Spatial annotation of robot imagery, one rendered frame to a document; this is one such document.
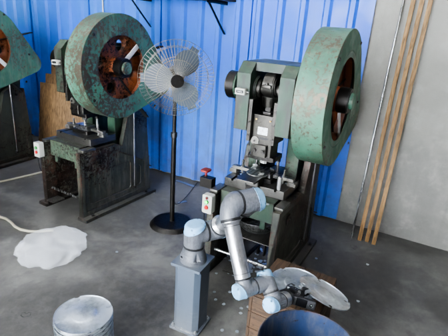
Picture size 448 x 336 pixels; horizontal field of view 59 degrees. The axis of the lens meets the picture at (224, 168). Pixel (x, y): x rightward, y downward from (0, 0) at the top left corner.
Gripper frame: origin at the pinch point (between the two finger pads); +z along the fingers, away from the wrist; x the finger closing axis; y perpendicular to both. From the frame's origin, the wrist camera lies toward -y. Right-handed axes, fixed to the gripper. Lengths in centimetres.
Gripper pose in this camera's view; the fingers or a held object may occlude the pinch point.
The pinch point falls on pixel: (310, 292)
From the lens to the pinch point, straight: 218.4
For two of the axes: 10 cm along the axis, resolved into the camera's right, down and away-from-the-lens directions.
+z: 6.5, 0.4, 7.5
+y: -7.2, -2.8, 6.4
